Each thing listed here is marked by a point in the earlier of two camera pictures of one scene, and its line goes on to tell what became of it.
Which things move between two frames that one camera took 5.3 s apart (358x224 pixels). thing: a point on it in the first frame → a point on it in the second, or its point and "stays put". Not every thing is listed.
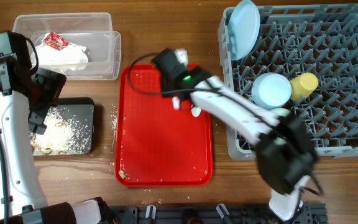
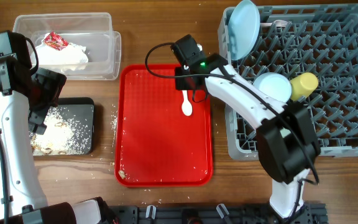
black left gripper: (55, 82) stays put
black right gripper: (165, 91) → (180, 76)
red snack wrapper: (55, 40) stays put
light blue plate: (243, 30) stays put
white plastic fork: (176, 102) → (279, 23)
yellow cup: (303, 85) stays put
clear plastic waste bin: (80, 45) stays put
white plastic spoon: (196, 111) → (186, 106)
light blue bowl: (270, 91) stays put
